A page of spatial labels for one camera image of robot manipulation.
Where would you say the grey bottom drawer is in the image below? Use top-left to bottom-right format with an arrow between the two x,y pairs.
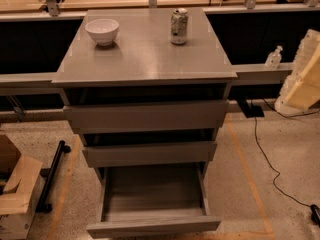
87,163 -> 220,239

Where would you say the grey drawer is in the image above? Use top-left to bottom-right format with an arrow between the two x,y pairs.
64,100 -> 228,134
83,141 -> 217,167
87,163 -> 220,239

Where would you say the grey drawer cabinet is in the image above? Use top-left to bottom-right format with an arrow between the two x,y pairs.
51,7 -> 238,185

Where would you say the grey top drawer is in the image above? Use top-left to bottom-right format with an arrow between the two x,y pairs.
64,100 -> 228,134

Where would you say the grey middle drawer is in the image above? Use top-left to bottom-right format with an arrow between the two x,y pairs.
83,141 -> 217,167

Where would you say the clear sanitizer bottle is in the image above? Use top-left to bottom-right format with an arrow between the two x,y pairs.
265,46 -> 283,69

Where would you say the black power adapter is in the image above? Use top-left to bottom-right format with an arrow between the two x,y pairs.
311,204 -> 320,227

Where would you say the crushed soda can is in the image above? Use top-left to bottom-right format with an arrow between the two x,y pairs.
171,8 -> 188,45

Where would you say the white ceramic bowl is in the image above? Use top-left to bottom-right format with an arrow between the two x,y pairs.
85,19 -> 119,46

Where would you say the black metal bar stand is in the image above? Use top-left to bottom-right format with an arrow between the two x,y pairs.
36,140 -> 71,213

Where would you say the cardboard box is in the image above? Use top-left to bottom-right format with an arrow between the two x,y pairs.
0,135 -> 44,240

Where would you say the black floor cable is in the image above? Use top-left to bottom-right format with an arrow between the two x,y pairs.
253,98 -> 320,208

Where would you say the black floor bracket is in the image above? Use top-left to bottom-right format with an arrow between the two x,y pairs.
237,99 -> 264,118

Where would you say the grey metal rail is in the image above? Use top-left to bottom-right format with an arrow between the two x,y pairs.
0,63 -> 292,96

